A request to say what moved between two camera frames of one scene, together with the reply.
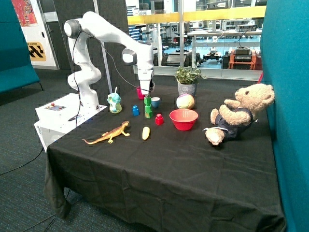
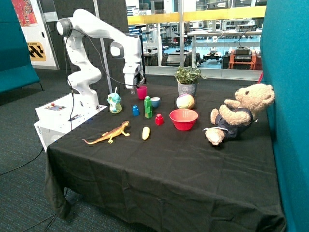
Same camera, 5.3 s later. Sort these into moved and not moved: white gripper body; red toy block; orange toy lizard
Moved: white gripper body
Not moved: orange toy lizard; red toy block
